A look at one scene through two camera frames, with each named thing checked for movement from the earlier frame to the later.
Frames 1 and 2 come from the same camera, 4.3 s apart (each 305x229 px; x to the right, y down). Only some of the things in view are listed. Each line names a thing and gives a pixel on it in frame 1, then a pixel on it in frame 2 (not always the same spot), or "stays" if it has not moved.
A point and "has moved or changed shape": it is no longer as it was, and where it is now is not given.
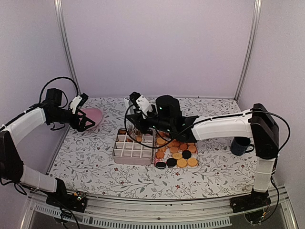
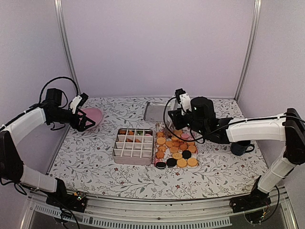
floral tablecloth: (83, 161) stays
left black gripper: (80, 127) stays
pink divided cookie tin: (131, 148) stays
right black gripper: (137, 118) -> (176, 119)
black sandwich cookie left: (161, 165) stays
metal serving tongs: (133, 130) has moved or changed shape
